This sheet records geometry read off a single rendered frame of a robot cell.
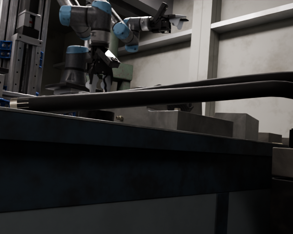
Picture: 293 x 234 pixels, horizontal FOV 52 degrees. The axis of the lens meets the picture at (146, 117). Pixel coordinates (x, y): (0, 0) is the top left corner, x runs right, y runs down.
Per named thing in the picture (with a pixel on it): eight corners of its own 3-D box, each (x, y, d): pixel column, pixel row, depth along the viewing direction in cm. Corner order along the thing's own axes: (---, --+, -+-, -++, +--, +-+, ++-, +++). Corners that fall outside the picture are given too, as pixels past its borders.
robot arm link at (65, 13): (65, 32, 122) (92, 34, 121) (56, 21, 111) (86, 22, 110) (67, 13, 122) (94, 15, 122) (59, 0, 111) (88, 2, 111)
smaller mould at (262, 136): (231, 144, 160) (232, 131, 160) (246, 146, 170) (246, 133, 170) (268, 146, 145) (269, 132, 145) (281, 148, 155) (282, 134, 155)
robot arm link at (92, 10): (92, 4, 118) (114, 5, 117) (91, 32, 119) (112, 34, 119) (87, -2, 110) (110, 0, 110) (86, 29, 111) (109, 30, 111)
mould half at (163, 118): (76, 129, 112) (80, 94, 113) (129, 134, 129) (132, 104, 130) (176, 133, 75) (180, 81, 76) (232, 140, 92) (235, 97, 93)
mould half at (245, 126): (129, 134, 134) (132, 110, 135) (157, 138, 156) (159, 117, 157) (244, 143, 108) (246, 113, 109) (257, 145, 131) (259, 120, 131)
